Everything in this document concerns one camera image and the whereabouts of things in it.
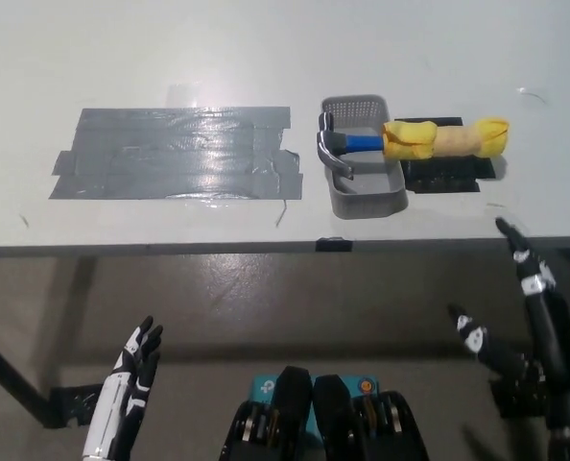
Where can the teal router box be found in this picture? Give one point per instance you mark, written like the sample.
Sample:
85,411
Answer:
266,386

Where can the black robot torso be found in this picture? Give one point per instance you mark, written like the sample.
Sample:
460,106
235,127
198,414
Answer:
333,422

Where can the grey duct tape patch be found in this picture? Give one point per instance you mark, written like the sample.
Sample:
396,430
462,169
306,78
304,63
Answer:
170,153

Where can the blue hammer with yellow sponge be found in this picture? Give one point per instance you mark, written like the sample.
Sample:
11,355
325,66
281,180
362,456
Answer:
410,139

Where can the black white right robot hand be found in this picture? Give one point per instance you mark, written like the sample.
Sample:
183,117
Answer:
553,346

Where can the small black tape strip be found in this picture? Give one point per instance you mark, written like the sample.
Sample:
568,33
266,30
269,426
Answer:
334,245

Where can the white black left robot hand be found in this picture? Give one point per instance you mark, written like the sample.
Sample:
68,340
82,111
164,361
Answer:
112,408

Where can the grey plastic perforated basket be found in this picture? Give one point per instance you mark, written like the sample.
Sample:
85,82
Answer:
371,180

